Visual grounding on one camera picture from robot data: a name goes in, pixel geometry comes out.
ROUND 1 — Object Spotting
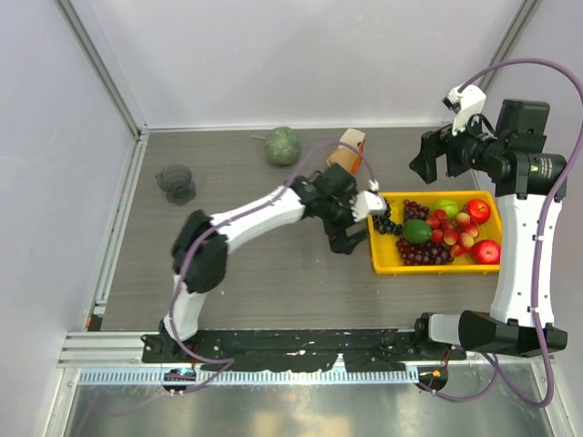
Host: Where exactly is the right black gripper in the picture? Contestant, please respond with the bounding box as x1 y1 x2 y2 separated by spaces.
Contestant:
411 107 507 184

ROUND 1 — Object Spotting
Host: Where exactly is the green netted melon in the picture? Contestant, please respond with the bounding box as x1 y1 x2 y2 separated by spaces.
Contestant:
251 127 302 167

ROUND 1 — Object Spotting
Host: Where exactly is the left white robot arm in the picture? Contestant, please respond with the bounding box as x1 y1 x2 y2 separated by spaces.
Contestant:
159 164 385 362

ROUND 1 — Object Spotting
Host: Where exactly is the dark green lime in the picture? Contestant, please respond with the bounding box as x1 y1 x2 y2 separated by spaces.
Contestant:
402 218 433 244

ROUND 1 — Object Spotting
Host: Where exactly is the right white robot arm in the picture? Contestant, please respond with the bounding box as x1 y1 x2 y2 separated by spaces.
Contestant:
409 99 568 359

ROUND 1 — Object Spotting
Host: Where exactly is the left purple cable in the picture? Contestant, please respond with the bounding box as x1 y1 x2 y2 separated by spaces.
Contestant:
167 140 380 398

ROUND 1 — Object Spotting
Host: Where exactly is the upper red apple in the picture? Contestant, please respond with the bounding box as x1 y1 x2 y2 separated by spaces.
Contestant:
465 198 491 226

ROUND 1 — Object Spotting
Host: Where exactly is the small red grape bunch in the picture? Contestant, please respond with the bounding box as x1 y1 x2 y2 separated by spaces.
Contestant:
403 199 430 222

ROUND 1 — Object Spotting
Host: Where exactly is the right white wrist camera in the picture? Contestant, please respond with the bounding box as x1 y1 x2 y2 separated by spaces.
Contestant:
443 85 486 136

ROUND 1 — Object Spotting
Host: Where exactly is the black grape bunch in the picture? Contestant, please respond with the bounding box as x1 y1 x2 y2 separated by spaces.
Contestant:
373 199 403 237

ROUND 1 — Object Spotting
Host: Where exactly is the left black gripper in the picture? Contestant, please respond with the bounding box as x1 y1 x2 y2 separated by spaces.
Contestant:
320 188 369 253

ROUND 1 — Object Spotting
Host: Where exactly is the light green apple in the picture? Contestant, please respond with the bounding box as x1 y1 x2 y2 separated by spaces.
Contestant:
434 198 461 219

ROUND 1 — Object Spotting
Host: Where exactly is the purple cable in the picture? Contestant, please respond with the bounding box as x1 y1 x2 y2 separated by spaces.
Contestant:
416 57 583 407
167 140 380 398

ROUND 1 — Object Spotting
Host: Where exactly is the red apple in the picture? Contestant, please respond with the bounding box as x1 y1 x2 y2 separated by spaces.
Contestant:
465 198 491 226
470 239 501 265

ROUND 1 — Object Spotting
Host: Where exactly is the aluminium frame rail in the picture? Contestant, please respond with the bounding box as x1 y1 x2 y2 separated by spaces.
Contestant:
56 326 557 388

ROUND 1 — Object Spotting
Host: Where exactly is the lower red apple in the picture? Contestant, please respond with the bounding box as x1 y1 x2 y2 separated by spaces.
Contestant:
470 239 501 265

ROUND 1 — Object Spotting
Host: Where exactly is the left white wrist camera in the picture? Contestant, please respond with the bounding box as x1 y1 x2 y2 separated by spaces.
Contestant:
350 179 387 223

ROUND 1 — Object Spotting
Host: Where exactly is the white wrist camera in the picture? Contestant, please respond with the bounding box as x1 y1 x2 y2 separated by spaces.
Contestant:
350 179 387 223
443 85 486 136

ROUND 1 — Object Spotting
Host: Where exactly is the red lychee cluster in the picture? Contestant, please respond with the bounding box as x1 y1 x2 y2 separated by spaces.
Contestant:
425 209 479 259

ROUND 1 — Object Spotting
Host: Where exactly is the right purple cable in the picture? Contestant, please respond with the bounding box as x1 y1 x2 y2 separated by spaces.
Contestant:
416 57 583 407

